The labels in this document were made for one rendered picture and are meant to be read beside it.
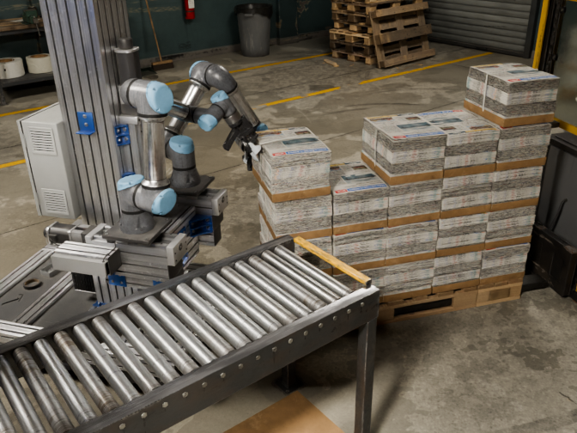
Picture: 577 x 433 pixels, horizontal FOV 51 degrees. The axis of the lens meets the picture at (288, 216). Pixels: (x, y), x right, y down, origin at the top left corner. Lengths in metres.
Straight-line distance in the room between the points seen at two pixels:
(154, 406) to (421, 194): 1.79
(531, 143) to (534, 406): 1.28
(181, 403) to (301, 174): 1.29
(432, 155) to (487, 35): 7.53
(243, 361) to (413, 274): 1.57
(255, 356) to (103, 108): 1.32
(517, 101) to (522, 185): 0.47
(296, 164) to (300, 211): 0.25
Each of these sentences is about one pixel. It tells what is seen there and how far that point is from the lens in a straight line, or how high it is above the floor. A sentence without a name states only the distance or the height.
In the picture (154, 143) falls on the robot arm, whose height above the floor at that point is 1.23.
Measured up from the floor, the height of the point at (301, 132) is 1.06.
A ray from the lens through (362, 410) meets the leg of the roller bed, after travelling 2.54.
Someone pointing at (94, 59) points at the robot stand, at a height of 1.50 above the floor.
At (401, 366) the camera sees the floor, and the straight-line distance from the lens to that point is 3.13.
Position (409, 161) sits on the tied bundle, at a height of 0.95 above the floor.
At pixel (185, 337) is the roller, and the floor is 0.80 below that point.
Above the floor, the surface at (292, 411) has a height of 0.00.
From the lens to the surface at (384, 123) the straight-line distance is 3.11.
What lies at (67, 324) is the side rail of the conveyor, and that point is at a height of 0.80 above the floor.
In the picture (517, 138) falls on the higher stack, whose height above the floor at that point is 1.00.
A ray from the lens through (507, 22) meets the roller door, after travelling 10.25.
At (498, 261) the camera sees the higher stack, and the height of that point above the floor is 0.28.
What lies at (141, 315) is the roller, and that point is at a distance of 2.15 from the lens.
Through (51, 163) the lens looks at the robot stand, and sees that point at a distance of 2.91.
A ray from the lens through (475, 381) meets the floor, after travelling 3.12.
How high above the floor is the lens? 2.02
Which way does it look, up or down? 27 degrees down
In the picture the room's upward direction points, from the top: 1 degrees counter-clockwise
